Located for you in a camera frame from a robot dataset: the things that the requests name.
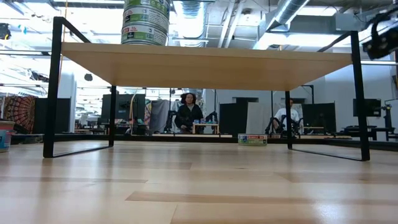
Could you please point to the wooden shelf black metal legs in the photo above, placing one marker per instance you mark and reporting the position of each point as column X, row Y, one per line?
column 205, row 67

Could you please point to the black background robot arm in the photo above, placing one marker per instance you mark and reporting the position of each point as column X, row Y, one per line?
column 213, row 116
column 170, row 118

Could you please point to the small background wooden shelf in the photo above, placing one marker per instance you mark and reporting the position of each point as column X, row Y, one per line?
column 206, row 124

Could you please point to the black background monitor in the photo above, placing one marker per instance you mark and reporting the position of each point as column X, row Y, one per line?
column 320, row 113
column 127, row 105
column 375, row 107

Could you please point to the black background stand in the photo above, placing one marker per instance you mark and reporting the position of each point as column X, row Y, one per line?
column 388, row 121

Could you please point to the person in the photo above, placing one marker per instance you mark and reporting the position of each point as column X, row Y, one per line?
column 188, row 115
column 281, row 113

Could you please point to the white background board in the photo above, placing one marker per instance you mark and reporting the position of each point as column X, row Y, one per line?
column 264, row 113

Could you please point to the black background panel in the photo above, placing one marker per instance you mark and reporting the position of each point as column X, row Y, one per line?
column 233, row 116

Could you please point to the black background partition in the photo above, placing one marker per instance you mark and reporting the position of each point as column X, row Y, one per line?
column 66, row 115

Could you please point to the red patterned tapestry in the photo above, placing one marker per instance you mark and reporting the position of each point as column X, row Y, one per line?
column 18, row 112

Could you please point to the black hanging device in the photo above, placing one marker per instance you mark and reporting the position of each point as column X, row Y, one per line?
column 4, row 31

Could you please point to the silver spiral ventilation duct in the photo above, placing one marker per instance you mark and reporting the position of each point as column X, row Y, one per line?
column 286, row 12

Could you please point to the black aluminium table frame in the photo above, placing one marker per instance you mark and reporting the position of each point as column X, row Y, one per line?
column 186, row 140

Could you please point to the black dome camera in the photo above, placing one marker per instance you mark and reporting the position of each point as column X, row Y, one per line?
column 88, row 77

